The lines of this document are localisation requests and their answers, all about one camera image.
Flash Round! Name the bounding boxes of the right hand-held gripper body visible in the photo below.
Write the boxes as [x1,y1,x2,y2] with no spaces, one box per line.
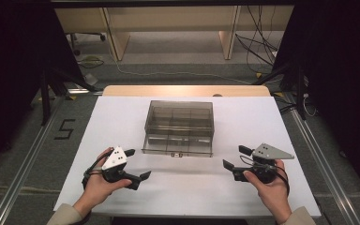
[232,142,295,185]

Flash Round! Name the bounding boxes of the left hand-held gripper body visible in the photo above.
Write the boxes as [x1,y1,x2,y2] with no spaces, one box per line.
[100,145,139,191]

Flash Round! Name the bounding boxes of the smoky clear drawer organizer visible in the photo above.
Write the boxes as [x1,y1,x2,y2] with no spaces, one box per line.
[144,99,216,140]

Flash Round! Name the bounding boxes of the person's left hand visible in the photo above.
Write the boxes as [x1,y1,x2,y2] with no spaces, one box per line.
[72,146,133,217]

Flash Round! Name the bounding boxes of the person's right hand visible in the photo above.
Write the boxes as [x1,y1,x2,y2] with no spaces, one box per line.
[242,159,293,225]

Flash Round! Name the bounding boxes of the black metal stand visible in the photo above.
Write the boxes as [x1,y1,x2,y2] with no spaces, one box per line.
[39,64,98,127]
[252,61,308,121]

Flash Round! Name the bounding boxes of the light wooden table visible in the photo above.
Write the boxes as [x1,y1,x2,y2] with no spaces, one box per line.
[102,84,272,98]

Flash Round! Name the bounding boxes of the black curtain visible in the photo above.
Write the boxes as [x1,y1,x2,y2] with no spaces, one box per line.
[271,0,360,203]
[0,0,87,177]

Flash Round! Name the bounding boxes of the office chair base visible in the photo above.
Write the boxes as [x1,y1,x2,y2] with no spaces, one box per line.
[66,32,107,56]

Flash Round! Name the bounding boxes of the beige office desk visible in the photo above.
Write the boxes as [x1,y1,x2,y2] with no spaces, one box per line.
[54,5,295,62]

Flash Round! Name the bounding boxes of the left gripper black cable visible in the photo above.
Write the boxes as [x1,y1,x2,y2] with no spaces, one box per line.
[81,151,115,192]

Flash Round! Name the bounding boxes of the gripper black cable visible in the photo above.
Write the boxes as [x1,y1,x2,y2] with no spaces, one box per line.
[239,155,292,195]
[81,151,115,192]

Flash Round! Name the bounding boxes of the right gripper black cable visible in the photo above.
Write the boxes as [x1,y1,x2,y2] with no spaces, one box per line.
[239,155,292,195]

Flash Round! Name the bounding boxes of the white looped cable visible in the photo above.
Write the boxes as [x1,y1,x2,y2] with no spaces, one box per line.
[303,95,318,118]

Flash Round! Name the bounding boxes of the long aluminium floor rail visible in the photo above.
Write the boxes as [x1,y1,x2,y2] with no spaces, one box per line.
[281,93,360,225]
[0,96,66,225]

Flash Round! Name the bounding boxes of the short aluminium rail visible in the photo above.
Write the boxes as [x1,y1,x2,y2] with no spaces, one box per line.
[66,88,105,96]

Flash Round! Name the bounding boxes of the green coiled cable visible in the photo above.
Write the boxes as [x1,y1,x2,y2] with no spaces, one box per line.
[76,54,105,69]

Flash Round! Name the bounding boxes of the bundle of black cables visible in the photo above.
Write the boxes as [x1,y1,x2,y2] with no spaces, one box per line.
[234,5,279,74]

